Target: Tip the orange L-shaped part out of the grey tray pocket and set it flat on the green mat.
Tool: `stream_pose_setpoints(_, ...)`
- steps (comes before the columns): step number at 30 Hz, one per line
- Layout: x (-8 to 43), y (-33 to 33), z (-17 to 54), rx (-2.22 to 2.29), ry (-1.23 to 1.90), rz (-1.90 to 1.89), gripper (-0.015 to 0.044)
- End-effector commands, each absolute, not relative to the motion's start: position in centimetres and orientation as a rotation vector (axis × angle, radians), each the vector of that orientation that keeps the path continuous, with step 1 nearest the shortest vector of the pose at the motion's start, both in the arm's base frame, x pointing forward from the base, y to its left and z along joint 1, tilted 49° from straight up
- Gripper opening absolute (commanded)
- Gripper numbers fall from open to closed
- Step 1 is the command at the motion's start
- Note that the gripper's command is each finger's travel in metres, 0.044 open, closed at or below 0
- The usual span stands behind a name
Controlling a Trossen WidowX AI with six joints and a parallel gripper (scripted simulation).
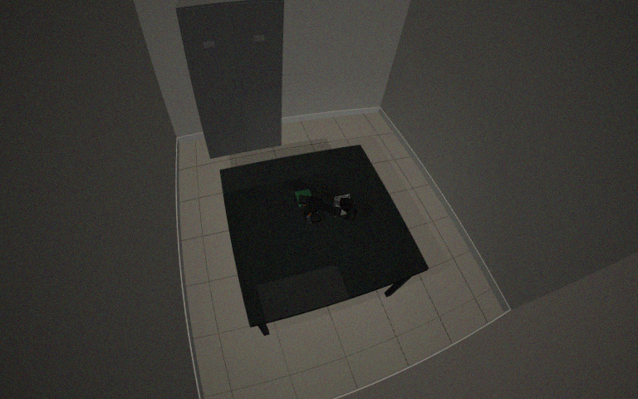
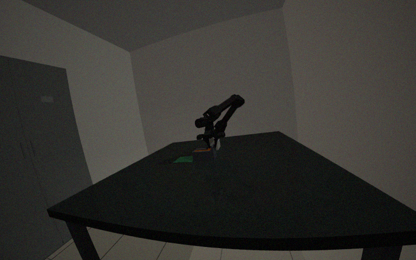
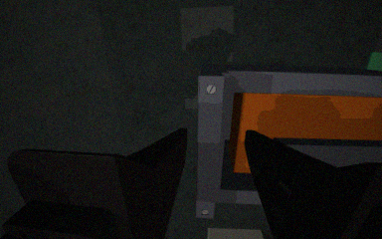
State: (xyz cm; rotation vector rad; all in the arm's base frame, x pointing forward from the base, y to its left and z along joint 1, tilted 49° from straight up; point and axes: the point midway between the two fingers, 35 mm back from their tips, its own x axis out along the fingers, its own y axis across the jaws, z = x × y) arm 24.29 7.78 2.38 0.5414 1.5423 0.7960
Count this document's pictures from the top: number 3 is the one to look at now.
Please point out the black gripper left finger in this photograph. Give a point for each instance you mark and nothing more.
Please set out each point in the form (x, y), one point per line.
(138, 189)

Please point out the orange l-shaped part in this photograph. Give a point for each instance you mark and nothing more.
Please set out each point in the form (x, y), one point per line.
(304, 116)

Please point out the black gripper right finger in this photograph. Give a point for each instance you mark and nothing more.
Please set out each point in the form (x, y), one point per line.
(306, 198)

